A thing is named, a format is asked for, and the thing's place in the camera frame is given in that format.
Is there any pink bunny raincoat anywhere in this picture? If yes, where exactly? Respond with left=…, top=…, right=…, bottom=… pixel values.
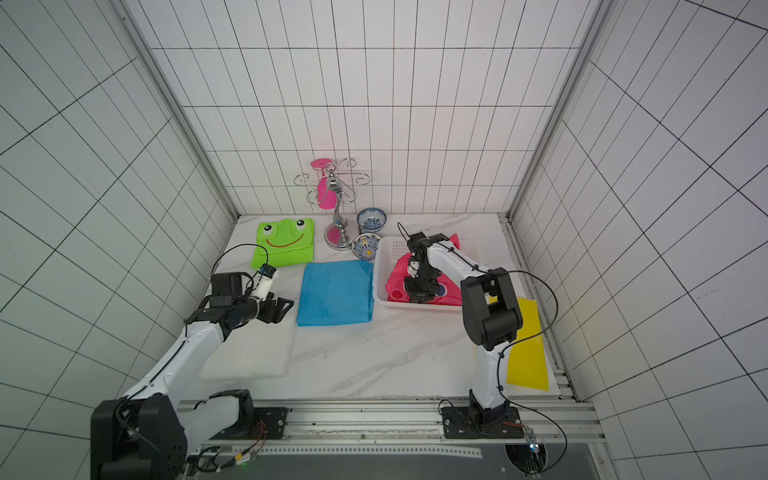
left=386, top=251, right=461, bottom=306

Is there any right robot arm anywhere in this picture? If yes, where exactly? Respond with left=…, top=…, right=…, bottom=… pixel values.
left=404, top=232, right=523, bottom=428

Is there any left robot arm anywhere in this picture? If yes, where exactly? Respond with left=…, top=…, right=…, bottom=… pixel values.
left=90, top=264, right=294, bottom=479

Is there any white folded raincoat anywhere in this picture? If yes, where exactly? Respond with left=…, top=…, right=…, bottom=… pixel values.
left=197, top=307, right=298, bottom=383

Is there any blue folded raincoat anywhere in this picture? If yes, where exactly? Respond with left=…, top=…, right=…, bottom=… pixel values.
left=297, top=260, right=374, bottom=327

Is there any white plastic perforated basket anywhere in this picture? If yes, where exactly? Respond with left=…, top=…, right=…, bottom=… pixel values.
left=372, top=236, right=461, bottom=313

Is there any green frog folded raincoat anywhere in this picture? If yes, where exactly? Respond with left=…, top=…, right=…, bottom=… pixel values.
left=251, top=218, right=315, bottom=270

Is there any yellow folded raincoat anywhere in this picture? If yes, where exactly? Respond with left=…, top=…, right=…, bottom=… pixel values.
left=493, top=297, right=554, bottom=396

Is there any blue patterned ceramic cup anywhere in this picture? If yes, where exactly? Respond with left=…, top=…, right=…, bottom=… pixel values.
left=351, top=232, right=381, bottom=262

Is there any blue patterned ceramic bowl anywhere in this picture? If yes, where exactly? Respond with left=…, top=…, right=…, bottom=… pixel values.
left=356, top=207, right=387, bottom=233

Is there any pink wine glass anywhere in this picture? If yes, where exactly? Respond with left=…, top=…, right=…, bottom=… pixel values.
left=310, top=158, right=338, bottom=210

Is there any electronics wiring bundle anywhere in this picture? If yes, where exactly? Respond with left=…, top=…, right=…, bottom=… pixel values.
left=149, top=419, right=268, bottom=478

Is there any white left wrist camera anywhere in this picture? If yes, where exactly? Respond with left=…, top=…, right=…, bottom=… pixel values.
left=251, top=263, right=279, bottom=301

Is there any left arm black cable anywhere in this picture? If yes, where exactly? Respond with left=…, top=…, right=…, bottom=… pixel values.
left=209, top=242, right=271, bottom=280

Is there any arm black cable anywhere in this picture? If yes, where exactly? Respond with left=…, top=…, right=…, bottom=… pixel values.
left=209, top=242, right=271, bottom=280
left=437, top=269, right=570, bottom=475

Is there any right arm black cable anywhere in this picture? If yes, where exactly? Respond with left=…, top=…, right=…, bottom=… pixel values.
left=437, top=269, right=570, bottom=475

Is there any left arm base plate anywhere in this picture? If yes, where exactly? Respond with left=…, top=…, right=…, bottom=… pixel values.
left=212, top=407, right=289, bottom=442

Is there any silver wire cup stand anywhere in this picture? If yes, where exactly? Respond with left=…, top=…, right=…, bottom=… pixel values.
left=294, top=157, right=371, bottom=251

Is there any aluminium mounting rail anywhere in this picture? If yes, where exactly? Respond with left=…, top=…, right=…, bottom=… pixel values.
left=197, top=397, right=606, bottom=463

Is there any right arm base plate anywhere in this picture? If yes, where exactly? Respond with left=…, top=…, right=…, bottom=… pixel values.
left=439, top=406, right=525, bottom=440

